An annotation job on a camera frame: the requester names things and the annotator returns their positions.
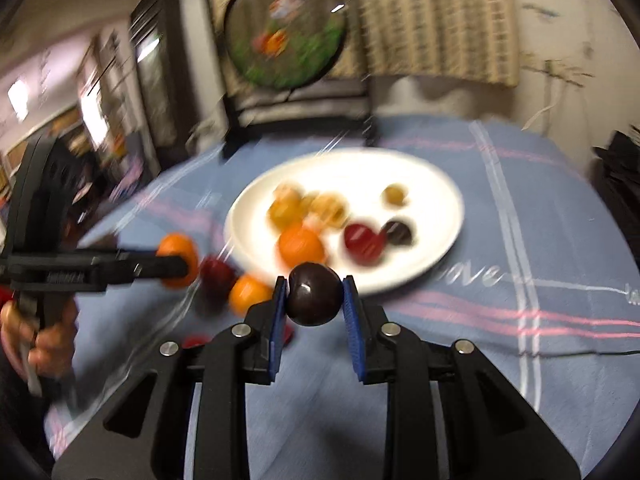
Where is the large red plum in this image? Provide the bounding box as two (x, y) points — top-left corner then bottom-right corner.
(343, 223), (387, 266)

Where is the small orange tangerine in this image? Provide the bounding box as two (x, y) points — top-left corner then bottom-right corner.
(228, 275), (273, 316)
(157, 232), (201, 289)

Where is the blue striped tablecloth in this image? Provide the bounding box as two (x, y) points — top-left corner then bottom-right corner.
(42, 115), (640, 480)

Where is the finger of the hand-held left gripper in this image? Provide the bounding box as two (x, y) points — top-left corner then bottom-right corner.
(107, 253), (190, 288)

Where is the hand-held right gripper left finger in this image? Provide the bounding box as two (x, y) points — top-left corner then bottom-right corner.
(52, 276), (288, 480)

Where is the beige checked curtain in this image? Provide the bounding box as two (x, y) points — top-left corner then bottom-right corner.
(207, 0), (521, 88)

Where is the large dark purple plum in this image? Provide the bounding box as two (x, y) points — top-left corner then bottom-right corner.
(286, 262), (346, 327)

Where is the round framed decorative screen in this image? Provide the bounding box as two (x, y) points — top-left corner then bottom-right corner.
(205, 0), (376, 161)

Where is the person's left hand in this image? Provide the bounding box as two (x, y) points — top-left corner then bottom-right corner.
(0, 300), (80, 380)

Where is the small dark purple plum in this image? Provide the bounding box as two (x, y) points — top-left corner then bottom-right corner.
(380, 220), (416, 247)

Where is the white round plate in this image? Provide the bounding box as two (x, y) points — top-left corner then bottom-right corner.
(224, 147), (466, 297)

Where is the pale tan round fruit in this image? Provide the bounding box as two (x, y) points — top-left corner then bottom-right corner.
(274, 182), (305, 206)

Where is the dark red plum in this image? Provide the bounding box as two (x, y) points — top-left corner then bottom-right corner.
(199, 256), (237, 293)

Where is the tan spotted round fruit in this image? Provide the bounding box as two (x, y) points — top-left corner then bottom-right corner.
(309, 194), (349, 228)

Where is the yellow-orange citrus fruit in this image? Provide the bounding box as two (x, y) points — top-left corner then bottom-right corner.
(267, 199), (306, 235)

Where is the black desk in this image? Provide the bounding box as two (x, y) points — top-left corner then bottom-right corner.
(592, 130), (640, 221)

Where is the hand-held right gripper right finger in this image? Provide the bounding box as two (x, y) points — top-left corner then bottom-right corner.
(342, 275), (581, 480)

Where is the dark wooden framed painting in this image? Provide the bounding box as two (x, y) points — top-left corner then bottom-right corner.
(129, 0), (201, 166)

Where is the large orange tangerine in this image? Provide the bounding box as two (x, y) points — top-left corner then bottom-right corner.
(277, 226), (327, 270)

